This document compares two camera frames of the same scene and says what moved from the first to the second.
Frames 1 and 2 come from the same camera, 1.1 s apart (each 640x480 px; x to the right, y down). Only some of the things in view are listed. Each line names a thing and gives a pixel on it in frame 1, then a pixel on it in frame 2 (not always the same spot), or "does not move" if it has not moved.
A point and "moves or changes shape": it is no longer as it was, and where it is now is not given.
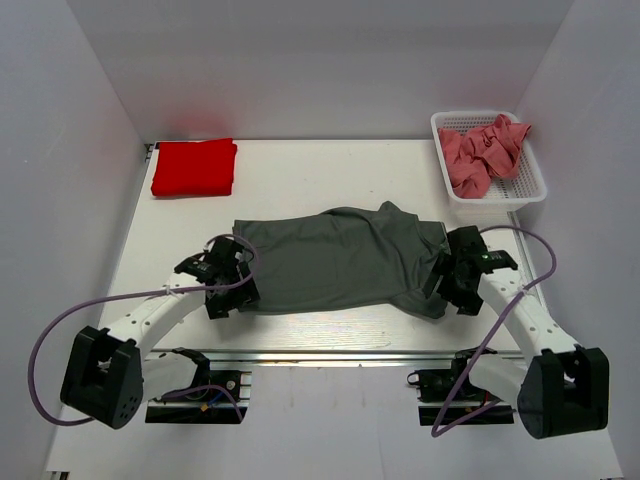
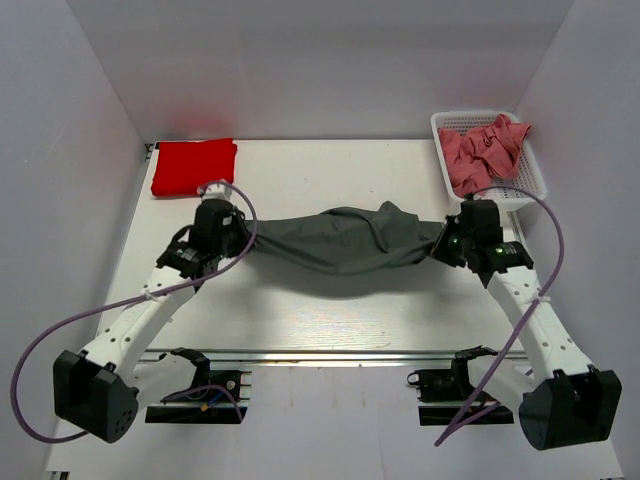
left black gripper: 246,293 → 245,234
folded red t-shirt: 194,167 does not move
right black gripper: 470,303 → 440,250
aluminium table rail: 464,357 does not move
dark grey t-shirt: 355,257 moves or changes shape
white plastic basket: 505,197 does not move
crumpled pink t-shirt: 475,154 does not move
